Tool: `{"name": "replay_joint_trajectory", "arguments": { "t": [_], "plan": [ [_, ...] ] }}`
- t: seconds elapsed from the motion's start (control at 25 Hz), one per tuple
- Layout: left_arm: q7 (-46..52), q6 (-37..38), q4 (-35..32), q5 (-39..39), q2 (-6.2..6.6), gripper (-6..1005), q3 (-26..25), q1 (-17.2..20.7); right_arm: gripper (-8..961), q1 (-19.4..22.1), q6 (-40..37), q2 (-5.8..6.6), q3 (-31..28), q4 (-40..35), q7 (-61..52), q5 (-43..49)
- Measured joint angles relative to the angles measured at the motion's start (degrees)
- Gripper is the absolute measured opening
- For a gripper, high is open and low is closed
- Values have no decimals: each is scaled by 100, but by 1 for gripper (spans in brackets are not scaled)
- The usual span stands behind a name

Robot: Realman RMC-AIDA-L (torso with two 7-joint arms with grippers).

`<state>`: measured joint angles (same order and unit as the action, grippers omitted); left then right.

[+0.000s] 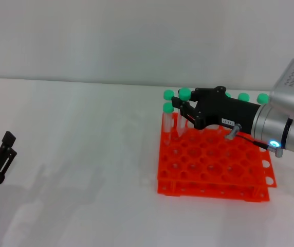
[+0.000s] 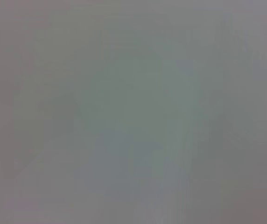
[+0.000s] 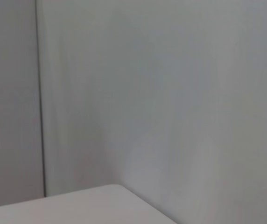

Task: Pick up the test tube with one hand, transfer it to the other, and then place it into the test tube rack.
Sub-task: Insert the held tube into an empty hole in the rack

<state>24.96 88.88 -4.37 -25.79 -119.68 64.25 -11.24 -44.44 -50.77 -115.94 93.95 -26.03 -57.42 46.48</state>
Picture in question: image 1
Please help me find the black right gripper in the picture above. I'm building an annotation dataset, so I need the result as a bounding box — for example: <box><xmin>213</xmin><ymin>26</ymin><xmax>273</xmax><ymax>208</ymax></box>
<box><xmin>171</xmin><ymin>85</ymin><xmax>262</xmax><ymax>134</ymax></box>

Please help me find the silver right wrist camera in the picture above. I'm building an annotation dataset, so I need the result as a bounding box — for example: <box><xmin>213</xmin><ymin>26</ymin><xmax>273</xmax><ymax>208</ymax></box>
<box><xmin>268</xmin><ymin>58</ymin><xmax>294</xmax><ymax>122</ymax></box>

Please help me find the right arm gripper cable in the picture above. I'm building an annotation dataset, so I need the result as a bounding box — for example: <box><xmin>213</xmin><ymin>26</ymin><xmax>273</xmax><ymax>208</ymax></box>
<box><xmin>225</xmin><ymin>123</ymin><xmax>283</xmax><ymax>158</ymax></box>

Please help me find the orange test tube rack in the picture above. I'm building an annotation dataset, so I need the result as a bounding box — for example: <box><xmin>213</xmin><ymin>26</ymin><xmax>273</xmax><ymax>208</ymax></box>
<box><xmin>156</xmin><ymin>112</ymin><xmax>278</xmax><ymax>203</ymax></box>

